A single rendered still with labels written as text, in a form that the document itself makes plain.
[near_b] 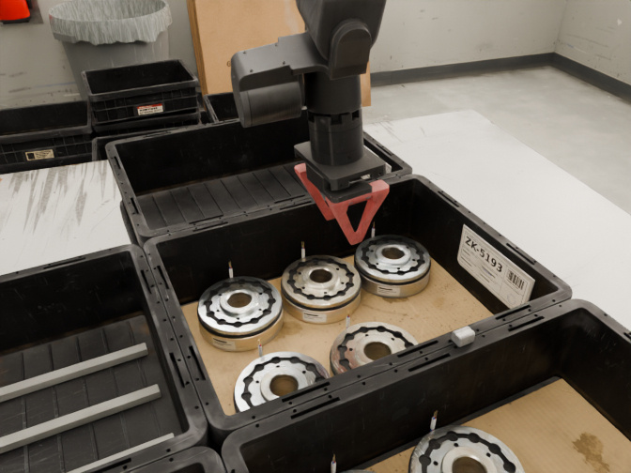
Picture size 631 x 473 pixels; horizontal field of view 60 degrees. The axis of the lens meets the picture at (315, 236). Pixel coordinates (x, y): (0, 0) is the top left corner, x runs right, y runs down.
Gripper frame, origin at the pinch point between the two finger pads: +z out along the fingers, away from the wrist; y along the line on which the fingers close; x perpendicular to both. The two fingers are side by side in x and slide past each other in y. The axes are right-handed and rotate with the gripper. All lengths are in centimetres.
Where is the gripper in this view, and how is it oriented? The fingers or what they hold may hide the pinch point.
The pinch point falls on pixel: (343, 224)
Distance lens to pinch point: 64.7
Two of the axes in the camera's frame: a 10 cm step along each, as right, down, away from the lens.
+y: 4.2, 4.7, -7.8
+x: 9.0, -3.0, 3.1
